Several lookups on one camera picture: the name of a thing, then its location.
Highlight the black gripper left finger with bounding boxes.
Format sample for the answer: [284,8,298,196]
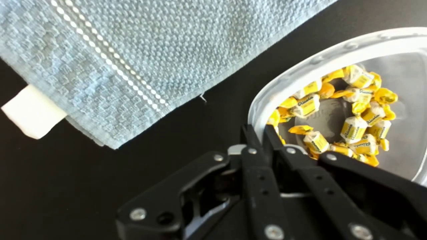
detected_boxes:
[242,126,291,240]

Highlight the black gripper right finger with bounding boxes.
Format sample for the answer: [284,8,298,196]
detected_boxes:
[263,127,403,240]

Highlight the clear plastic candy container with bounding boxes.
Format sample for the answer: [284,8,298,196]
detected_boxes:
[248,27,427,184]

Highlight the light blue towel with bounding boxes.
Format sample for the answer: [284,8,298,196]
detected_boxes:
[0,0,336,150]

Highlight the yellow wrapped candies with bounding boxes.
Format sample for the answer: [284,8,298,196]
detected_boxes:
[267,64,399,167]

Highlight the round black table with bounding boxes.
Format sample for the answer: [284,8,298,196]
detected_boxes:
[0,0,427,240]

